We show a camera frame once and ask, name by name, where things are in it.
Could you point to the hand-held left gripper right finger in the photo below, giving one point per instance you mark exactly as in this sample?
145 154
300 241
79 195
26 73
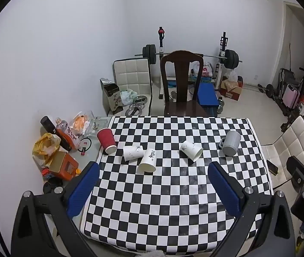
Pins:
225 192

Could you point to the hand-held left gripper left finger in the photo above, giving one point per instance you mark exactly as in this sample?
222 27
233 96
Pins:
83 190

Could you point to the red paper cup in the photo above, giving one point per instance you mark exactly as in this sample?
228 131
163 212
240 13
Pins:
107 140

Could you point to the white paper cup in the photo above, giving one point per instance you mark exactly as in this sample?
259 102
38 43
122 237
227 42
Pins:
190 150
131 152
148 162

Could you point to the black phone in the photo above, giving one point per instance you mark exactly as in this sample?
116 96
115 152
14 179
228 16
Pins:
272 167

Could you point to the orange box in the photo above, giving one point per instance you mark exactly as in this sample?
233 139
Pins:
63 166

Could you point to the white padded chair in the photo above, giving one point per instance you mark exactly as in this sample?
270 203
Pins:
131 75
293 136

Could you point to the grey mug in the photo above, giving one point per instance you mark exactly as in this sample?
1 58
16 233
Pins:
232 143

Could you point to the orange label drink bottle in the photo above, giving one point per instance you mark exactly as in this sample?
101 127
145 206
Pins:
66 139

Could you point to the black white checkered tablecloth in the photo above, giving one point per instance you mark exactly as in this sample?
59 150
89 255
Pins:
168 200

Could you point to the yellow plastic bag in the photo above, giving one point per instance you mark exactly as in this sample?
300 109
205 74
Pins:
44 146

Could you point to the clear orange snack packet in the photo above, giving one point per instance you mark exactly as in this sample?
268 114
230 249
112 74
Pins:
80 123

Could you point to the clear plastic bottle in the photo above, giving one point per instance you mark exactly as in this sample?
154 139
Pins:
61 124

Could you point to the black cylinder bottle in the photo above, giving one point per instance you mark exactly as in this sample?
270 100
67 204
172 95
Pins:
48 124

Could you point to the pink suitcase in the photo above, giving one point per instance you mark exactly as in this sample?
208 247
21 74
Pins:
290 96

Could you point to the chrome dumbbell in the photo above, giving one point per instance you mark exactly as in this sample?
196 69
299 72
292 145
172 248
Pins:
219 105

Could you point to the small floor barbell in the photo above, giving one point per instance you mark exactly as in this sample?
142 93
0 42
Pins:
268 89

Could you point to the chrome weight plate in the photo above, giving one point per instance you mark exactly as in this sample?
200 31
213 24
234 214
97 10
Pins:
134 110
140 99

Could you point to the black folded cart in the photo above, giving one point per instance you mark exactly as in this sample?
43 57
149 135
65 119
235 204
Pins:
285 79

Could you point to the brown printed paper bag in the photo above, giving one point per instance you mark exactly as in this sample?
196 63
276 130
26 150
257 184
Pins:
111 96

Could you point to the blue weight bench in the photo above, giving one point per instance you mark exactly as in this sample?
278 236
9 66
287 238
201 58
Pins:
207 95

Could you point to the cardboard box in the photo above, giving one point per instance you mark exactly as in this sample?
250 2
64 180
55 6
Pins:
231 91

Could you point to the white green plastic bag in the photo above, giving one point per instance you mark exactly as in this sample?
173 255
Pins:
127 96

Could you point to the white red printed plastic bag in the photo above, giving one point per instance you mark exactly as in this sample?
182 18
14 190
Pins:
205 69

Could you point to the black barbell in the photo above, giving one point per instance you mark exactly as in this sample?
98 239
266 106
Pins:
232 58

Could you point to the white barbell rack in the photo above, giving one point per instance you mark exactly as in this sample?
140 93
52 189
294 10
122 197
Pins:
161 48

